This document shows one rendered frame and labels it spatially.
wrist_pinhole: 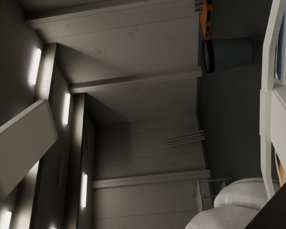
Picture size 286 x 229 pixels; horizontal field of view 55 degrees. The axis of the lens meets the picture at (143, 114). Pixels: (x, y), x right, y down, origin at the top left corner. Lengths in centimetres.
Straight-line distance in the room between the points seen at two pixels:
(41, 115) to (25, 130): 2
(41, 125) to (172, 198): 1137
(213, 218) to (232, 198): 5
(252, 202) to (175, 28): 843
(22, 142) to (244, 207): 36
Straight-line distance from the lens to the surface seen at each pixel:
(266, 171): 18
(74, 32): 887
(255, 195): 47
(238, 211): 46
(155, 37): 895
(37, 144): 18
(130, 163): 1219
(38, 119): 18
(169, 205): 1148
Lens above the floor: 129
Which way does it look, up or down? 6 degrees up
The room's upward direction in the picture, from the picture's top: 97 degrees counter-clockwise
